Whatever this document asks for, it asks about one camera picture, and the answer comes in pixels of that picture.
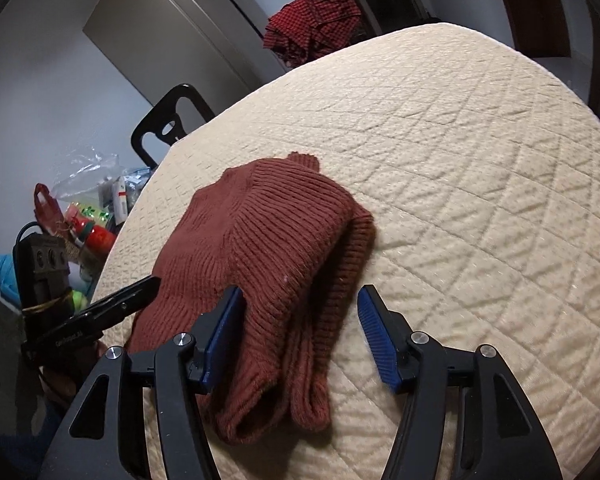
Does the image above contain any red gift bag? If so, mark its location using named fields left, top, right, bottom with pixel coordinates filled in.
left=33, top=183, right=69, bottom=238

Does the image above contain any beige quilted table cover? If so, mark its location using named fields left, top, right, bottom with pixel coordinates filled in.
left=95, top=24, right=600, bottom=479

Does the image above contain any pink green snack packet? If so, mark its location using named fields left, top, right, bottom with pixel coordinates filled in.
left=65, top=203, right=112, bottom=229

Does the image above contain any red black checkered cloth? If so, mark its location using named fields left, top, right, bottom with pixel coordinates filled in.
left=263, top=0, right=366, bottom=68

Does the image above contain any blue thermos jug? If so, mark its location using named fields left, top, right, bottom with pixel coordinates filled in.
left=0, top=254, right=21, bottom=310

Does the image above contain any white medicine box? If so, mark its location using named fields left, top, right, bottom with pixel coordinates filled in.
left=111, top=176, right=129, bottom=226

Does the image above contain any grey refrigerator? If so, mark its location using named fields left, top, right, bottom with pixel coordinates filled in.
left=83, top=0, right=286, bottom=113

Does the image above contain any black chair behind table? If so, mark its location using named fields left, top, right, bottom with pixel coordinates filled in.
left=131, top=84, right=215, bottom=170

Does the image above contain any red reindeer thermos bottle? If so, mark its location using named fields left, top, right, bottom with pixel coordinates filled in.
left=71, top=214, right=116, bottom=261

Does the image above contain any rust red knit sweater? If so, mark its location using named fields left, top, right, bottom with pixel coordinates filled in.
left=126, top=153, right=375, bottom=445

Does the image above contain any clear plastic bag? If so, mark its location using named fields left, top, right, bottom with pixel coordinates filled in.
left=50, top=145, right=123, bottom=202

